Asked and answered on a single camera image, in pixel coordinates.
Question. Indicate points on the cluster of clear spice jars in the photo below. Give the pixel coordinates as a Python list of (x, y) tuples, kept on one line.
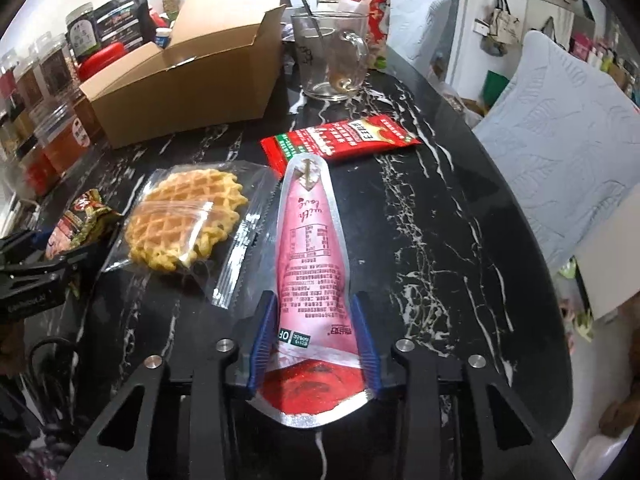
[(60, 130)]

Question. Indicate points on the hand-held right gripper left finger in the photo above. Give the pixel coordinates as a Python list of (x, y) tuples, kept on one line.
[(262, 340)]

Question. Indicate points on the pink snack pouch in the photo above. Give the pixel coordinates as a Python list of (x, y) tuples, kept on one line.
[(310, 250)]

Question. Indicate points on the black snack bag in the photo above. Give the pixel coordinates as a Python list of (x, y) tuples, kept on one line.
[(122, 20)]

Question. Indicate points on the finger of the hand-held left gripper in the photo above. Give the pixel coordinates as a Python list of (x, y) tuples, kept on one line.
[(60, 265), (25, 245)]

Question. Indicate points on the clear wrapped waffle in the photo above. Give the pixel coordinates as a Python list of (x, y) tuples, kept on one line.
[(185, 220)]

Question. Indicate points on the cardboard box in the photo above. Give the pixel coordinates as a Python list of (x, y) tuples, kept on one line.
[(200, 85)]

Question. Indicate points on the grey covered chair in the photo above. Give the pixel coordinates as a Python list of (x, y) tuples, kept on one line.
[(550, 125), (420, 25)]

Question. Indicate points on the red green flat packet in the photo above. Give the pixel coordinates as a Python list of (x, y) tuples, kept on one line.
[(340, 140)]

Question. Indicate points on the glass mug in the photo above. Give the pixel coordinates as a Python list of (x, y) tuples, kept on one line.
[(320, 60)]

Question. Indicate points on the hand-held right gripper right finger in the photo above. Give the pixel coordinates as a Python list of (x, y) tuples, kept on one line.
[(367, 345)]

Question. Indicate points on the red crinkled snack packet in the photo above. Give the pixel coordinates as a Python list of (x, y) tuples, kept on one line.
[(82, 217)]

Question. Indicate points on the white flat board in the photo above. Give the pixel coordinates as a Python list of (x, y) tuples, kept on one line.
[(610, 270)]

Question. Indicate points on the red plastic bag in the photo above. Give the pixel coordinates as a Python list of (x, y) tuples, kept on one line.
[(157, 19)]

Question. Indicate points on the dark labelled jar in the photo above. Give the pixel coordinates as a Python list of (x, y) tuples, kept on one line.
[(82, 30)]

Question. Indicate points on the canvas tote bag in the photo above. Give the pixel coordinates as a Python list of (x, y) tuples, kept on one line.
[(502, 25)]

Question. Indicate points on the red plastic canister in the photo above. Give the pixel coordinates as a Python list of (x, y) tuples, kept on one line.
[(107, 57)]

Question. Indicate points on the row of small bottles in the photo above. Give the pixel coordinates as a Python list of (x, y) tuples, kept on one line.
[(600, 60)]

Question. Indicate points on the small white blue bottle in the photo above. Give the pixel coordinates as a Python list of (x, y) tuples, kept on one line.
[(162, 37)]

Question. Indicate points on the metal spoon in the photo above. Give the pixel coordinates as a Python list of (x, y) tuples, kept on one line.
[(307, 10)]

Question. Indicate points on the green bag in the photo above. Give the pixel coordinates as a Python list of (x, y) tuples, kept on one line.
[(495, 87)]

